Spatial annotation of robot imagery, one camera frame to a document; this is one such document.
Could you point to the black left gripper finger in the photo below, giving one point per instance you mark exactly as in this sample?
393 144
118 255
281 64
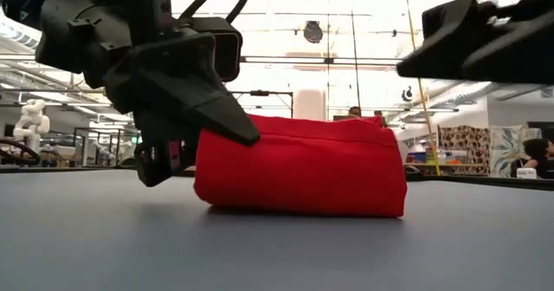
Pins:
173 83
151 165

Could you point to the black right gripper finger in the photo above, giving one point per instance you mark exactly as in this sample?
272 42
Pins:
441 44
519 57

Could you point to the red cloth towel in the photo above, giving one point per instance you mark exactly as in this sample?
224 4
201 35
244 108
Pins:
303 174

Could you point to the black white ceiling reel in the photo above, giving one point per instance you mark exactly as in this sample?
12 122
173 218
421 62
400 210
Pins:
408 94

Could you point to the white leaf patterned cloth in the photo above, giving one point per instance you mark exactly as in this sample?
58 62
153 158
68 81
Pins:
504 148

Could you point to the brown floral patterned cloth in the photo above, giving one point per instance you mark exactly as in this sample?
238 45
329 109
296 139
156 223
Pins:
465 148

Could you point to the white robot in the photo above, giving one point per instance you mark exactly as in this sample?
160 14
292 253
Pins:
32 122

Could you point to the blue storage bin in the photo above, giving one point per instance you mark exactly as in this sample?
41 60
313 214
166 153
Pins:
417 157

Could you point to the white plastic tub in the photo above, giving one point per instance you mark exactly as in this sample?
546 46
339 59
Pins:
526 173

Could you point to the long ceiling light strip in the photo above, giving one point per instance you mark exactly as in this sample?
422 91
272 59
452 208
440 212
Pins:
303 60

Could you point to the white building column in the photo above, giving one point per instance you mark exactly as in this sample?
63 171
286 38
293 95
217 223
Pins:
309 105

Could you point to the black framed enclosure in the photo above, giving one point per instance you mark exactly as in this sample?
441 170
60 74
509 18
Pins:
95 128

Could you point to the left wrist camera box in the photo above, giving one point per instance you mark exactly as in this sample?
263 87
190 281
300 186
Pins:
229 44

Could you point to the silver ventilation duct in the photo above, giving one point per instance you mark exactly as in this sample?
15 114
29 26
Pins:
17 33

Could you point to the black gantry frame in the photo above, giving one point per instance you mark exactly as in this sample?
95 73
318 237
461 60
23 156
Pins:
259 92

